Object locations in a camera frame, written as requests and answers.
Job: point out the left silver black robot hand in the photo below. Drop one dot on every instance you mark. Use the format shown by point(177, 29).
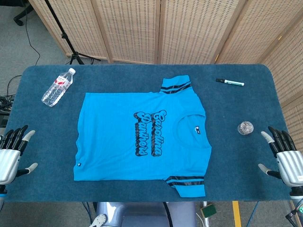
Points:
point(9, 163)

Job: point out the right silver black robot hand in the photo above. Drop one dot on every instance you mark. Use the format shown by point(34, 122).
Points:
point(291, 165)

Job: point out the blue printed t-shirt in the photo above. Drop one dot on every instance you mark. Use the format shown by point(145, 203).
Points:
point(113, 132)

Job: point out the black box device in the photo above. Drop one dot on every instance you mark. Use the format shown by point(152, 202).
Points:
point(2, 121)

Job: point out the yellow floor tape strip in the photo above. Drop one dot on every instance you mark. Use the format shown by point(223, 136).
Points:
point(236, 215)

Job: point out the clear plastic water bottle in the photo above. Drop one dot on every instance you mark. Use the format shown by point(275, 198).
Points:
point(55, 89)

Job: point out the green yellow sponge block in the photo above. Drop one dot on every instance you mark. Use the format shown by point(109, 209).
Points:
point(208, 210)

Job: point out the white marker pen black cap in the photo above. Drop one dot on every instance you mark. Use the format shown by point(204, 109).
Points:
point(230, 82)

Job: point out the black tripod stand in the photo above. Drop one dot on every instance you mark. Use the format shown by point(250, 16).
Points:
point(63, 36)

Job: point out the grey robot torso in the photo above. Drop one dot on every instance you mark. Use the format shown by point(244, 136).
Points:
point(142, 215)

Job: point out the black office chair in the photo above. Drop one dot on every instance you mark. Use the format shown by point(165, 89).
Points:
point(20, 20)

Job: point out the blue carpet table cover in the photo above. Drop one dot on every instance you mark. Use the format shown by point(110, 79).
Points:
point(142, 75)

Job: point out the wooden rattan folding screen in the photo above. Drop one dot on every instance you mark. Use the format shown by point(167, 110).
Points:
point(130, 28)

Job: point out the white metal bracket plate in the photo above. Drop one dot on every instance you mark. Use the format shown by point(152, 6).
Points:
point(99, 220)

